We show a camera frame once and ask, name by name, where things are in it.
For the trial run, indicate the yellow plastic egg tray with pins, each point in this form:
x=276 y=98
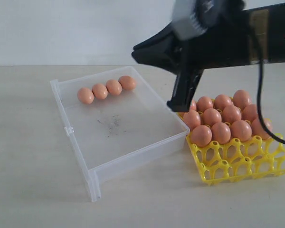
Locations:
x=236 y=160

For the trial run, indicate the clear plastic tray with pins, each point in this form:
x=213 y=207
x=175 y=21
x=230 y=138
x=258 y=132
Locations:
x=120 y=133

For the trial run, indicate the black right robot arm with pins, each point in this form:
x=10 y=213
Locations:
x=266 y=34

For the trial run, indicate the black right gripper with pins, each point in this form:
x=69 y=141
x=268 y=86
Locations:
x=224 y=44

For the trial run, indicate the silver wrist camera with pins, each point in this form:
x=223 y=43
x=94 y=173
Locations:
x=192 y=18

